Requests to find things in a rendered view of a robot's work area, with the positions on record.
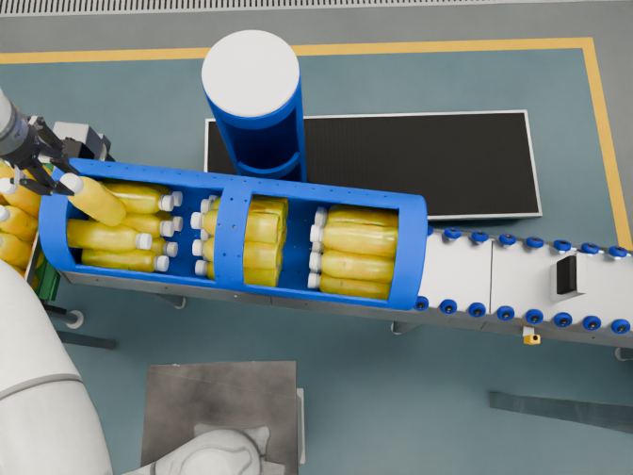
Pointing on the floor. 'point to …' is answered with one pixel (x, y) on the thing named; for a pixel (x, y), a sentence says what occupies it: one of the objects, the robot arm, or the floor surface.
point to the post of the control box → (85, 340)
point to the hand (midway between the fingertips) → (62, 177)
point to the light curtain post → (568, 410)
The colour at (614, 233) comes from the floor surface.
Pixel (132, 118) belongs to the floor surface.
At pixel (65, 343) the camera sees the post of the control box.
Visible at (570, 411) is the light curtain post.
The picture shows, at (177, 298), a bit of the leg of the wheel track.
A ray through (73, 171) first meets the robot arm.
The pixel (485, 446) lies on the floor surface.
